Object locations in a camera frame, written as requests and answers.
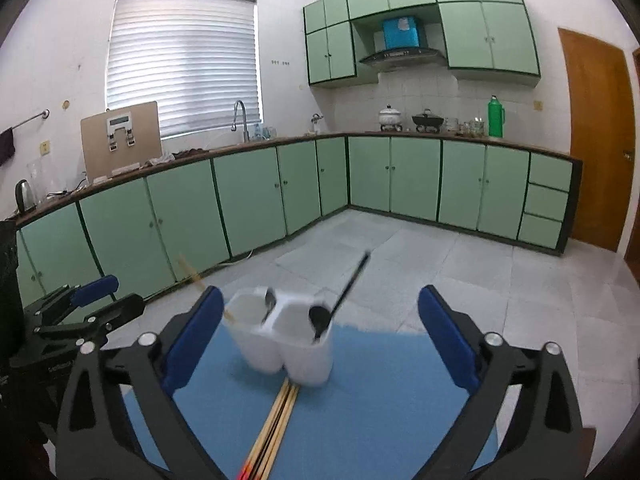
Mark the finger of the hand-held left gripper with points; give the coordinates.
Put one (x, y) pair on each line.
(95, 287)
(115, 312)

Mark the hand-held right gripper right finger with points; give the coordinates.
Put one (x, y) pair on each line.
(447, 340)

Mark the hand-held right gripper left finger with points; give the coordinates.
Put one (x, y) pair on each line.
(195, 340)

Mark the red wooden chopstick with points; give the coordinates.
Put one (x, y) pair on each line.
(265, 432)
(197, 282)
(271, 432)

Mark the white two-compartment utensil holder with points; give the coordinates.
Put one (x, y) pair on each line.
(305, 360)

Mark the metal spoon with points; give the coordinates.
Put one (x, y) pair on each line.
(270, 302)

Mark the blue table mat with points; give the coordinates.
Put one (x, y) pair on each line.
(375, 410)

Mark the steel electric kettle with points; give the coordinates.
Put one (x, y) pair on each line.
(26, 197)

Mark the clear plastic pitcher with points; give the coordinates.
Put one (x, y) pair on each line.
(42, 175)

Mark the green base cabinet run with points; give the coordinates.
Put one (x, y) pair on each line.
(245, 200)

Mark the crumpled cloth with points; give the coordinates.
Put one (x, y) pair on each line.
(170, 157)

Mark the dark purple towel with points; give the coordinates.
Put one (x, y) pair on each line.
(6, 147)

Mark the gas stove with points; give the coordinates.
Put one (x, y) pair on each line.
(410, 129)

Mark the glass jar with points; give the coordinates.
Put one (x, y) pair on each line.
(478, 127)

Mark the black wok with lid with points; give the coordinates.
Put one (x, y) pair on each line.
(427, 120)

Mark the chrome kitchen faucet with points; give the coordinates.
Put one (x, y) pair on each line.
(245, 120)

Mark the green thermos flask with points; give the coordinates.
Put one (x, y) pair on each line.
(496, 120)

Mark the white lidded pot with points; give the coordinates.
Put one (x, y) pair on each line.
(390, 116)

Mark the white window blind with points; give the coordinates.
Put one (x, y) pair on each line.
(180, 65)

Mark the brown wooden door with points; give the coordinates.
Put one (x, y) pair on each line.
(595, 140)

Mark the brown wooden door jamb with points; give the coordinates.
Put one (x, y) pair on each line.
(635, 170)

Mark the black range hood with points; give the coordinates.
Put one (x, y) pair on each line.
(402, 56)

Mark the blue wrapped hood chimney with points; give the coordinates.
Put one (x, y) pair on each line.
(400, 32)

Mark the metal towel rail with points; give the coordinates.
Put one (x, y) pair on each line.
(30, 119)

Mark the green wall cabinet unit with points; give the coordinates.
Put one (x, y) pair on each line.
(475, 35)

